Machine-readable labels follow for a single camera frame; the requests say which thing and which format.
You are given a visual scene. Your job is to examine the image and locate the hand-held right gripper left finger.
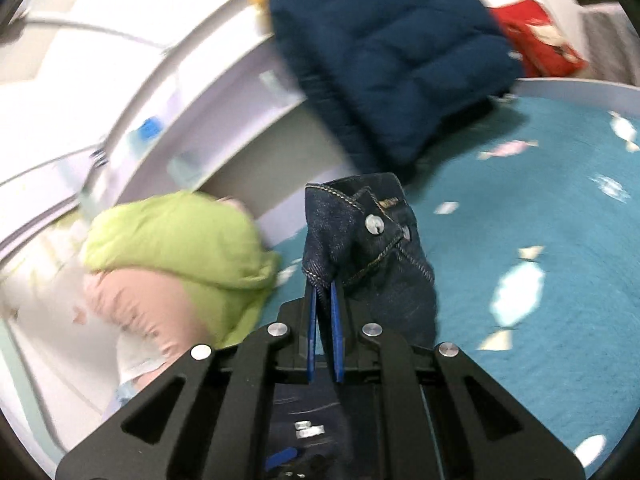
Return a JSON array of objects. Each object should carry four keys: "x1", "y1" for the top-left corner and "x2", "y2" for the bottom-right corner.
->
[{"x1": 55, "y1": 285, "x2": 321, "y2": 480}]

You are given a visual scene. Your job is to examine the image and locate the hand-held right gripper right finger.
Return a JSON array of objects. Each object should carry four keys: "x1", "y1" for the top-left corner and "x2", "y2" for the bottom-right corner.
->
[{"x1": 327, "y1": 282, "x2": 586, "y2": 480}]

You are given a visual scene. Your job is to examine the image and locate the dark blue denim jeans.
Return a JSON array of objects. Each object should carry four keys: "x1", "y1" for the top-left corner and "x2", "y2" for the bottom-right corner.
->
[{"x1": 270, "y1": 172, "x2": 441, "y2": 480}]

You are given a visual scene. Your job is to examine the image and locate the pink quilt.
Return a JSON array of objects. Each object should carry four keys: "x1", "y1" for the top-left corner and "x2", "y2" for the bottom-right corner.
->
[{"x1": 82, "y1": 196, "x2": 251, "y2": 391}]

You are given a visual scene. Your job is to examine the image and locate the teal candy print bed mat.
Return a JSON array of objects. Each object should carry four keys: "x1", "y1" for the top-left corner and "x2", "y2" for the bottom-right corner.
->
[{"x1": 240, "y1": 92, "x2": 640, "y2": 480}]

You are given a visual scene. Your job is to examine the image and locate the small blue box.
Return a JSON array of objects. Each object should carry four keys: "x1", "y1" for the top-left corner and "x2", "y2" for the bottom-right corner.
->
[{"x1": 127, "y1": 117, "x2": 161, "y2": 150}]

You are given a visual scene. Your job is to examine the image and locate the navy and yellow puffer jacket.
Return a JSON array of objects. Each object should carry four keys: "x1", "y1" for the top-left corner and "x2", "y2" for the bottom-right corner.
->
[{"x1": 250, "y1": 0, "x2": 523, "y2": 181}]

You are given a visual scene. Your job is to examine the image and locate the red cartoon bag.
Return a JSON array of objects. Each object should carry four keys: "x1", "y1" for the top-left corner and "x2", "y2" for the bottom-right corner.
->
[{"x1": 487, "y1": 0, "x2": 588, "y2": 78}]

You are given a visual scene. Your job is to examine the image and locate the lavender wall shelf unit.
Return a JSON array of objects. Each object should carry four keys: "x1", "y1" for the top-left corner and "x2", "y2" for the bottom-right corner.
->
[{"x1": 85, "y1": 35, "x2": 361, "y2": 241}]

